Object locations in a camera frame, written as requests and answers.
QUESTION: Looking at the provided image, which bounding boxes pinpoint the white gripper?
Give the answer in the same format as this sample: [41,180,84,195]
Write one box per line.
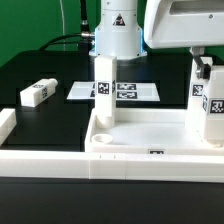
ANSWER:
[144,0,224,80]

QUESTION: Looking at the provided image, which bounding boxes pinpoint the white desk top tray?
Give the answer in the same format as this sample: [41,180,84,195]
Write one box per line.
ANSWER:
[85,108,224,156]

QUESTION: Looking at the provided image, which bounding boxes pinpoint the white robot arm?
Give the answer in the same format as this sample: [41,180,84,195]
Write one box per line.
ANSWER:
[89,0,224,79]

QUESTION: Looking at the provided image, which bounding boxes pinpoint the tag marker base plate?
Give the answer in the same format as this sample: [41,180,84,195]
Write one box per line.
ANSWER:
[67,82,160,102]

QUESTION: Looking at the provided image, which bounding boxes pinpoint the black cables at base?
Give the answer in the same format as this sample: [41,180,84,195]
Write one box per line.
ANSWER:
[39,0,96,52]

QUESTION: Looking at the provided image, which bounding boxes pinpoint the white U-shaped fence frame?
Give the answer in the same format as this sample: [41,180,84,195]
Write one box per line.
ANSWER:
[0,108,224,184]

